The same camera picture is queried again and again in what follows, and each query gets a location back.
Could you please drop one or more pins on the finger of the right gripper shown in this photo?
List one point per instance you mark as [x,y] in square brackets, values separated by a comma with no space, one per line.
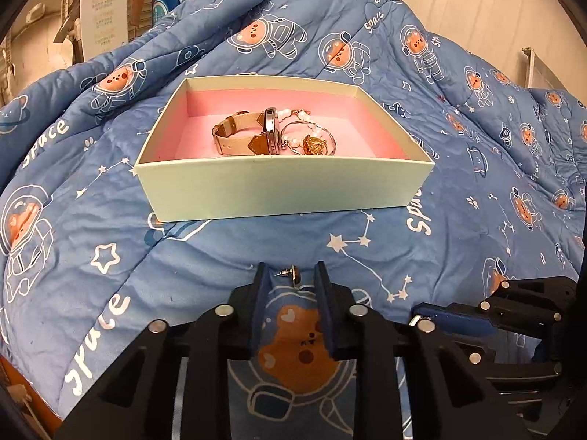
[488,317]
[549,293]

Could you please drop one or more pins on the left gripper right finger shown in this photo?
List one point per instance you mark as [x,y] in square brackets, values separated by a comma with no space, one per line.
[448,397]

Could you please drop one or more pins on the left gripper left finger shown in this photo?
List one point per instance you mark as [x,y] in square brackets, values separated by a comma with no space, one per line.
[135,397]

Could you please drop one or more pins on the small dark stud earring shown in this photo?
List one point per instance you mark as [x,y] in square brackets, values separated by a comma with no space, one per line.
[292,274]

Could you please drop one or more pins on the gold filigree charm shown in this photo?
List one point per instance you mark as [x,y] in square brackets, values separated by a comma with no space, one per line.
[314,146]

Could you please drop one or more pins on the mint box pink interior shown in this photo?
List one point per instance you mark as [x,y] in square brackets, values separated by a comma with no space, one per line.
[275,164]

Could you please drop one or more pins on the blue space print quilt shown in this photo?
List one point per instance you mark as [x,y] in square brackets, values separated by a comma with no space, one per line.
[86,262]

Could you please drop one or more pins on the white tall carton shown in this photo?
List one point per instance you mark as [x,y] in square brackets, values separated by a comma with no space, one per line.
[103,26]

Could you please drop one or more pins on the brown strap wristwatch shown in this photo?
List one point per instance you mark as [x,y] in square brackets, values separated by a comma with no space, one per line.
[248,134]

